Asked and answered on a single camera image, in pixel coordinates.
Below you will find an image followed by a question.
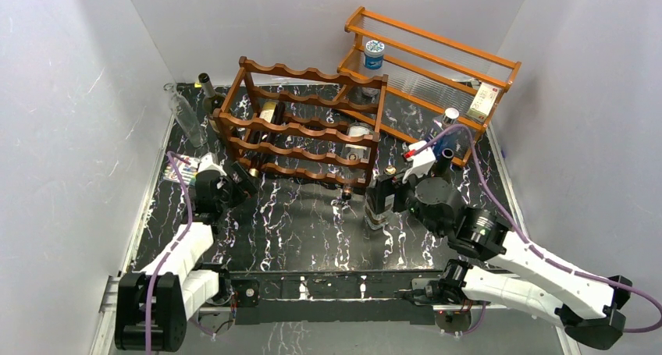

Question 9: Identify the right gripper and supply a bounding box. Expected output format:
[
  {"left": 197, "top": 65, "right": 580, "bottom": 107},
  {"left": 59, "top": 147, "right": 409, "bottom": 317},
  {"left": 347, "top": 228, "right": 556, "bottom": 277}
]
[{"left": 365, "top": 164, "right": 445, "bottom": 239}]

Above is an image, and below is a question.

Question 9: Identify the clear square liquor bottle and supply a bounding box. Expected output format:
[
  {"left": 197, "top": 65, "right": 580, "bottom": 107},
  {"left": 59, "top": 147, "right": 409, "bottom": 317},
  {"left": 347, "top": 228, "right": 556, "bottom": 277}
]
[{"left": 365, "top": 165, "right": 397, "bottom": 230}]

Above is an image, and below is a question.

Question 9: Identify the blue square glass bottle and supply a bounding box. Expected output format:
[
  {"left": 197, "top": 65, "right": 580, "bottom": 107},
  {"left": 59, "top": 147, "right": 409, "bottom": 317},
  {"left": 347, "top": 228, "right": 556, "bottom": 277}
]
[{"left": 428, "top": 107, "right": 460, "bottom": 158}]

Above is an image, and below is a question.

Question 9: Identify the clear glass bottle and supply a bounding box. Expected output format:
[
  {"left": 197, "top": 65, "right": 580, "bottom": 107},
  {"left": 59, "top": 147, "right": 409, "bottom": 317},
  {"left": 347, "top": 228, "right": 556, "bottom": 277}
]
[{"left": 163, "top": 83, "right": 207, "bottom": 148}]

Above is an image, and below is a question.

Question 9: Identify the green wine bottle white label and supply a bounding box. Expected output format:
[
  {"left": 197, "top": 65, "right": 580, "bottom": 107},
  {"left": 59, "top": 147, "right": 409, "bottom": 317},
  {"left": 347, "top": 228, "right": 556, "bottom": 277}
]
[{"left": 198, "top": 73, "right": 226, "bottom": 133}]

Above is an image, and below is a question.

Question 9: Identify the dark wine bottle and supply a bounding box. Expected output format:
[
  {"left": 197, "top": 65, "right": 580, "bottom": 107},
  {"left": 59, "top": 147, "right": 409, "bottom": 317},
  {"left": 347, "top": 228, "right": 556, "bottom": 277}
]
[{"left": 433, "top": 148, "right": 454, "bottom": 183}]

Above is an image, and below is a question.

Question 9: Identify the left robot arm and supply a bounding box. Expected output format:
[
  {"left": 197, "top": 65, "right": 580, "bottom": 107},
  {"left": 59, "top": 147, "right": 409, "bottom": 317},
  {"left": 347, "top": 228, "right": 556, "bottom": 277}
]
[{"left": 114, "top": 154, "right": 257, "bottom": 353}]

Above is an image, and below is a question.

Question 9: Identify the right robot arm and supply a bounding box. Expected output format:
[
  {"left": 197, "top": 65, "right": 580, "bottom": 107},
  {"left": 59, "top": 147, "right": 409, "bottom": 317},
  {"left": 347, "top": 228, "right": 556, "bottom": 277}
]
[{"left": 365, "top": 174, "right": 632, "bottom": 350}]

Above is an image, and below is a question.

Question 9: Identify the white label bottle in rack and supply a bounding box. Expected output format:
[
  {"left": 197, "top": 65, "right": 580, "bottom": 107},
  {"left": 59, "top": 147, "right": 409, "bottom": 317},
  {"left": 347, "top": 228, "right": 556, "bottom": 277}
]
[{"left": 340, "top": 122, "right": 374, "bottom": 201}]

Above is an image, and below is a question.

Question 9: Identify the brown wooden wine rack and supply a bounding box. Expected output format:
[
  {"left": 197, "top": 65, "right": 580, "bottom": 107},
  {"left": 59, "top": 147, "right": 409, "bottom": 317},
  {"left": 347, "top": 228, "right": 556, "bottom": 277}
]
[{"left": 213, "top": 56, "right": 388, "bottom": 189}]

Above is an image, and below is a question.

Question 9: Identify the pack of coloured markers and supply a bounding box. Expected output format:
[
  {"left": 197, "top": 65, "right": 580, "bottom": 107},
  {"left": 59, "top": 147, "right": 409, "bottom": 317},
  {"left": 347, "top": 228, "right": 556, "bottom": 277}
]
[{"left": 162, "top": 154, "right": 201, "bottom": 185}]

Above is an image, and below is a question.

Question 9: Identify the orange wooden shelf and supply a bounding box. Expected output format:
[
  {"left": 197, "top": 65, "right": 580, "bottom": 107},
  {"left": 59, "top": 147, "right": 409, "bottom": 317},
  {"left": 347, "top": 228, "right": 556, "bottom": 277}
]
[{"left": 337, "top": 6, "right": 521, "bottom": 166}]

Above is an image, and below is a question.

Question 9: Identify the small white box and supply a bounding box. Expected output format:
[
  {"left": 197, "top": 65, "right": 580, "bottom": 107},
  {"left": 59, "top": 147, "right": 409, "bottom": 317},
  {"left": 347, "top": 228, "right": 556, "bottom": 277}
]
[{"left": 466, "top": 83, "right": 501, "bottom": 122}]

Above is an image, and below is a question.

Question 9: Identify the blue lidded jar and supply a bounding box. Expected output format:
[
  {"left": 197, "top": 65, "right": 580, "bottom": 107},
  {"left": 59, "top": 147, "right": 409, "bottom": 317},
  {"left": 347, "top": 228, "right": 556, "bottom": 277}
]
[{"left": 363, "top": 40, "right": 386, "bottom": 70}]

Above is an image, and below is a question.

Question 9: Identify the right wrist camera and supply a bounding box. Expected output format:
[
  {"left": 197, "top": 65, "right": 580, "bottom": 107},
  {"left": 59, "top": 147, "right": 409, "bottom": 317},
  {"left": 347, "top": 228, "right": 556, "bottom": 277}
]
[{"left": 402, "top": 140, "right": 436, "bottom": 183}]

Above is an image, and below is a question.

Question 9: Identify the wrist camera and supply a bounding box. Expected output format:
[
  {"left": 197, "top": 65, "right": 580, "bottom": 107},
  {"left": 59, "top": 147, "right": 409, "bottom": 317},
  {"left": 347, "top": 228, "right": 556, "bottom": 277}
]
[
  {"left": 197, "top": 152, "right": 226, "bottom": 176},
  {"left": 402, "top": 140, "right": 436, "bottom": 183}
]

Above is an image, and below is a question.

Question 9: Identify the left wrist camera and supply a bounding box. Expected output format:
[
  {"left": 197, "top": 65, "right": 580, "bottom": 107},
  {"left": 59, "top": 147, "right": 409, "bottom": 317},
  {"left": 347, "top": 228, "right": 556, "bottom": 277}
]
[{"left": 197, "top": 152, "right": 226, "bottom": 176}]

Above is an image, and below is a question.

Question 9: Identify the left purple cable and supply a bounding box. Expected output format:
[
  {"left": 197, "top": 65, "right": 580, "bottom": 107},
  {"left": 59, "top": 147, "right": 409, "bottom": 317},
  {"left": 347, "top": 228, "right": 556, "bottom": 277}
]
[{"left": 144, "top": 151, "right": 195, "bottom": 355}]

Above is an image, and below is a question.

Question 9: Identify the purple cable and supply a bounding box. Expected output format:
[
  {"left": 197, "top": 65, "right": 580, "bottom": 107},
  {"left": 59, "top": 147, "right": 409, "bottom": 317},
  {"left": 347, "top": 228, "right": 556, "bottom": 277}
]
[
  {"left": 144, "top": 151, "right": 195, "bottom": 355},
  {"left": 421, "top": 123, "right": 662, "bottom": 338}
]

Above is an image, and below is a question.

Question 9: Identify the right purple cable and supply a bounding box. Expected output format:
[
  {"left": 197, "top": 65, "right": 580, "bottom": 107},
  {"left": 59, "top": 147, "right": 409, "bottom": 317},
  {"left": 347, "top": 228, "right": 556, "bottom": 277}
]
[{"left": 421, "top": 123, "right": 662, "bottom": 338}]

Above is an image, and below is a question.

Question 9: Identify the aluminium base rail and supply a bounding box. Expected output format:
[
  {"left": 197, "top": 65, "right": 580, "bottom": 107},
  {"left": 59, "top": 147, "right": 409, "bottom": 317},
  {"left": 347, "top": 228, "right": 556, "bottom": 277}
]
[{"left": 93, "top": 272, "right": 570, "bottom": 355}]

